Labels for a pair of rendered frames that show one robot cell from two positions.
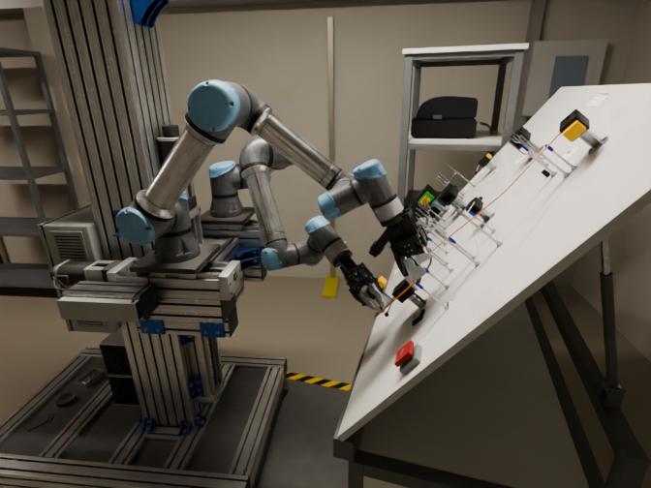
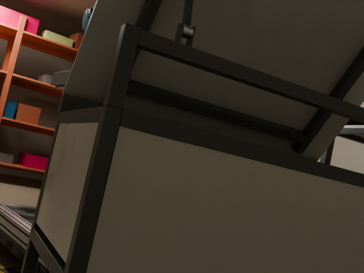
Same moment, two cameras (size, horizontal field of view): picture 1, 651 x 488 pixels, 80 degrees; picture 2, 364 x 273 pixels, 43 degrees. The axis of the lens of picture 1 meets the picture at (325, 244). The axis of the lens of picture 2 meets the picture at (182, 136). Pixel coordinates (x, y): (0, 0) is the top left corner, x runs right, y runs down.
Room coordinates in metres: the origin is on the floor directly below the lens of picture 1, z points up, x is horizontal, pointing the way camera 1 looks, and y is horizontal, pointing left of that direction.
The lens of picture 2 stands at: (-0.03, -1.53, 0.68)
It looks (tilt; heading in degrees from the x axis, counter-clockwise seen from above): 4 degrees up; 48
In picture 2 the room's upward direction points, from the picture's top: 12 degrees clockwise
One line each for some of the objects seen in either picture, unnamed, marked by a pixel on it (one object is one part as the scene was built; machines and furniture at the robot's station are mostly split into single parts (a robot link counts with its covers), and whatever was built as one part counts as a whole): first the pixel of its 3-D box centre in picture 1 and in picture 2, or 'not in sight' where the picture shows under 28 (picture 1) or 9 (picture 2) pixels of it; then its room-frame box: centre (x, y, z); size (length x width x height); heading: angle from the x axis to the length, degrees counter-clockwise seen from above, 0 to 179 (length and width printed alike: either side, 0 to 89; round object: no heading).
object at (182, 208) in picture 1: (169, 208); not in sight; (1.23, 0.51, 1.33); 0.13 x 0.12 x 0.14; 170
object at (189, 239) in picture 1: (175, 240); not in sight; (1.23, 0.51, 1.21); 0.15 x 0.15 x 0.10
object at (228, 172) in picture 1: (224, 177); not in sight; (1.73, 0.45, 1.33); 0.13 x 0.12 x 0.14; 118
